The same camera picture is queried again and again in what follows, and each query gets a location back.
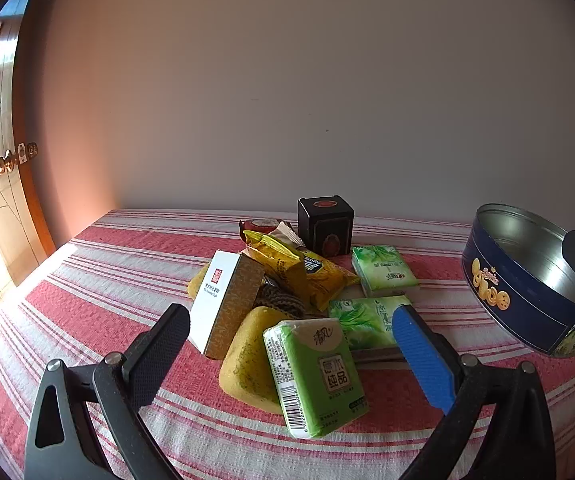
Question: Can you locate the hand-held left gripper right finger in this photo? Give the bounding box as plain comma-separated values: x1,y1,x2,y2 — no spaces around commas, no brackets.
392,305,555,480

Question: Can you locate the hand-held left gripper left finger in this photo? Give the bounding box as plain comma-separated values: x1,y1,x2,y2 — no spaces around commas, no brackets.
24,302,191,480

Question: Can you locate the leaf print tissue pack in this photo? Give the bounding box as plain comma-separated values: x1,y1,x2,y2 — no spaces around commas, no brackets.
328,295,413,351
351,245,418,297

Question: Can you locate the small yellow sponge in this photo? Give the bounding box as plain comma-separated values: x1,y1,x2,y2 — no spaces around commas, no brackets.
188,262,213,306

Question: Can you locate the blue round cookie tin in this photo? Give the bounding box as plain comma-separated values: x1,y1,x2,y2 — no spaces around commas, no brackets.
461,203,575,358

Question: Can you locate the light green tissue pack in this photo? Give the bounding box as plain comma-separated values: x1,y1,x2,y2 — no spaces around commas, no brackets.
264,319,371,440

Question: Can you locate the yellow cracker packet blue label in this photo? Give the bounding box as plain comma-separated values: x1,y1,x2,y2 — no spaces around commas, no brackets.
287,245,361,311

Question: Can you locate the gold snack packet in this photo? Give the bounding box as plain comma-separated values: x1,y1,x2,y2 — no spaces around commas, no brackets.
244,230,302,281

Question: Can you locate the red snack packet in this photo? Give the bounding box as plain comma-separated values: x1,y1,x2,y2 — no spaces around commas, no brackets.
239,217,281,233

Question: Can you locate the black cardboard box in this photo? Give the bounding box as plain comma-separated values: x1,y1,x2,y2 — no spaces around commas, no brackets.
297,194,357,257

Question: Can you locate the beige snack packet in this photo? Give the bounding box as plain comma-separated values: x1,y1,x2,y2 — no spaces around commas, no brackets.
268,221,304,251

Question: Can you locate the white box gold side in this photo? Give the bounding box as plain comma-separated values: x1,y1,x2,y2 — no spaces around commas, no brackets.
188,250,267,360

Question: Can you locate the large yellow sponge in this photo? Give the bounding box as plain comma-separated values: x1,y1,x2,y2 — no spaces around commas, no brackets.
218,305,288,416

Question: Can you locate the brown knitted cloth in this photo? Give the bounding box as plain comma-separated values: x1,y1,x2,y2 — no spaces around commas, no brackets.
255,280,308,318

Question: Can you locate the brass door handle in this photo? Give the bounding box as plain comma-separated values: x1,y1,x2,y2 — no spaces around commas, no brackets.
0,142,38,177

